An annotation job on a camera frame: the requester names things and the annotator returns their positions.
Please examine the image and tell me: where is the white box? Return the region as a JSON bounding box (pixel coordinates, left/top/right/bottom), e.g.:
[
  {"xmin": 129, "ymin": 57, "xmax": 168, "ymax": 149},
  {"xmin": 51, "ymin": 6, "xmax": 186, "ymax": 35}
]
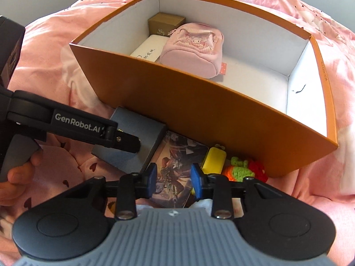
[{"xmin": 130, "ymin": 34, "xmax": 168, "ymax": 63}]

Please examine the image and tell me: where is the orange cardboard storage box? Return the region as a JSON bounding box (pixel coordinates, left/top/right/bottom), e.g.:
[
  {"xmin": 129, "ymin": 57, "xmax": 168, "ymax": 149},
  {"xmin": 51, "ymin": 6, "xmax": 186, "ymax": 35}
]
[{"xmin": 70, "ymin": 0, "xmax": 338, "ymax": 177}]

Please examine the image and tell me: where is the black box gold lettering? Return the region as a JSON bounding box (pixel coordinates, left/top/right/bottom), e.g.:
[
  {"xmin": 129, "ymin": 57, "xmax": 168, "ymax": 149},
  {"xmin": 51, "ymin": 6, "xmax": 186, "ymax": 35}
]
[{"xmin": 92, "ymin": 108, "xmax": 167, "ymax": 174}]

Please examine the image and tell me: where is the yellow tape measure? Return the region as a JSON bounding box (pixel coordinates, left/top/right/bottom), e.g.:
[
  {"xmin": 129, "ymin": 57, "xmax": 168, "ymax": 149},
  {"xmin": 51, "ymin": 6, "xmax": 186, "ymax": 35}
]
[{"xmin": 190, "ymin": 144, "xmax": 226, "ymax": 195}]

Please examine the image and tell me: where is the illustrated card pack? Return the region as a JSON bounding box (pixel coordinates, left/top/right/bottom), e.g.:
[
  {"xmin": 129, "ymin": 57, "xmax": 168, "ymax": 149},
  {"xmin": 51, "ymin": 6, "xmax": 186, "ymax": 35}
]
[{"xmin": 151, "ymin": 131, "xmax": 209, "ymax": 208}]

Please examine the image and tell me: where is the person's left hand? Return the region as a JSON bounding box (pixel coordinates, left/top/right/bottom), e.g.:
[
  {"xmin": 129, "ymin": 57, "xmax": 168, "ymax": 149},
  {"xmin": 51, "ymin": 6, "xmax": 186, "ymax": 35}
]
[{"xmin": 0, "ymin": 148, "xmax": 43, "ymax": 207}]

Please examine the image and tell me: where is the white dog plush striped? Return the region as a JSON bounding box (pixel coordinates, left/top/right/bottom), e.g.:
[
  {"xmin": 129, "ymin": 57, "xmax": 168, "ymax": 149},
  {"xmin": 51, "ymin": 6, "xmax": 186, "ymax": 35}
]
[{"xmin": 135, "ymin": 198, "xmax": 245, "ymax": 219}]

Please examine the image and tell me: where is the crocheted orange green carrot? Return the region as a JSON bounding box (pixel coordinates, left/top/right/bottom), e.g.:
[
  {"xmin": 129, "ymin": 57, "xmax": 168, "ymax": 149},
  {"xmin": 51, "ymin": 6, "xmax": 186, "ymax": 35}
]
[{"xmin": 222, "ymin": 157, "xmax": 255, "ymax": 182}]

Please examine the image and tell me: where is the pink patterned duvet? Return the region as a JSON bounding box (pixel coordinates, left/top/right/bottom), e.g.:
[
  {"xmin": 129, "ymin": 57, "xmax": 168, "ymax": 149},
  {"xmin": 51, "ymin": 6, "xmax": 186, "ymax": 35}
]
[{"xmin": 0, "ymin": 0, "xmax": 355, "ymax": 266}]

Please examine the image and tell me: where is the pink mini backpack pouch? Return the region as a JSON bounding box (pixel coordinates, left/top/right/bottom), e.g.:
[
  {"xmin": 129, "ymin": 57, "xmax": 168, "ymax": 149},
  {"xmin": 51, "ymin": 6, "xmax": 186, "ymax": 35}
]
[{"xmin": 160, "ymin": 23, "xmax": 224, "ymax": 79}]

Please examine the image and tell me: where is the small gold gift box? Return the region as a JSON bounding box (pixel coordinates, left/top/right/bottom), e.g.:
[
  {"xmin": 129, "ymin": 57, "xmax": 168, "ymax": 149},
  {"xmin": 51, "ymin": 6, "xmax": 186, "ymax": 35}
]
[{"xmin": 148, "ymin": 12, "xmax": 186, "ymax": 37}]

